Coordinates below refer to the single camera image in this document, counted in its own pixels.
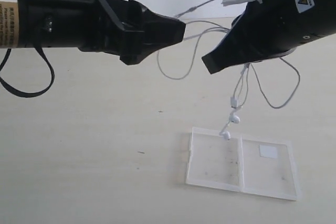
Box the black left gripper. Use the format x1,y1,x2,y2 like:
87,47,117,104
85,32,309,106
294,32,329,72
18,0,171,65

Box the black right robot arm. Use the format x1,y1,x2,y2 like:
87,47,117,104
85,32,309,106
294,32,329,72
202,0,335,74

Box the white wired earphones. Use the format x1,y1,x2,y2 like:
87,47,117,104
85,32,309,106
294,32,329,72
156,0,301,142

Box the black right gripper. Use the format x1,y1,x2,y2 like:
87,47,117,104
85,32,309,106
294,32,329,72
202,0,308,74

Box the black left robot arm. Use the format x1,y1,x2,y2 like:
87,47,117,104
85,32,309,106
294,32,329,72
1,0,186,65

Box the clear plastic open case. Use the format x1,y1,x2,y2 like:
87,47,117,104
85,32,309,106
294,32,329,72
185,127,301,201

